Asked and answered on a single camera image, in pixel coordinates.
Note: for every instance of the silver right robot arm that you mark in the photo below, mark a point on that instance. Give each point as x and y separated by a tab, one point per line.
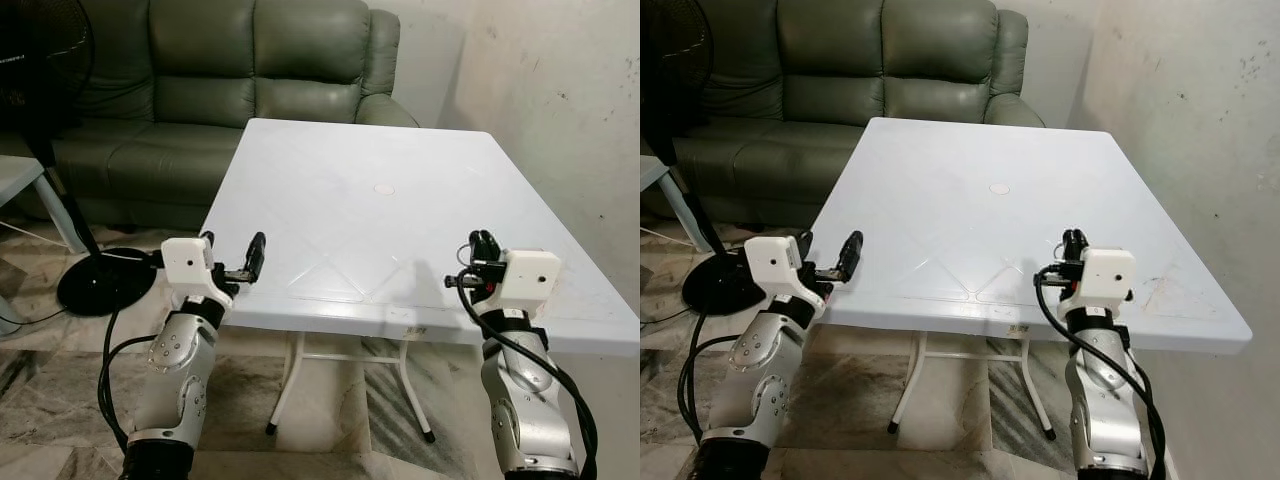
1105	400
520	400

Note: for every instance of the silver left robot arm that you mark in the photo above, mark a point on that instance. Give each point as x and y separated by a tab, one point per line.
180	370
760	370

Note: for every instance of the black standing fan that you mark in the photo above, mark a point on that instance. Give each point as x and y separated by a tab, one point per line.
105	285
720	288

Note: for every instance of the white plastic folding table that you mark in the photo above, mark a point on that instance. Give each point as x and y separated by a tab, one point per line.
350	225
960	225

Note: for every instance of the small pale side table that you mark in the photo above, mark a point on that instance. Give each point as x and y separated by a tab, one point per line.
650	172
15	175

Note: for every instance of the green leather sofa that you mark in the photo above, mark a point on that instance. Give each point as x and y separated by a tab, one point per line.
200	60
830	60

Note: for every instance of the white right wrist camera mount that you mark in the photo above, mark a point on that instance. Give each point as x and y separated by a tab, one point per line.
1108	272
530	275

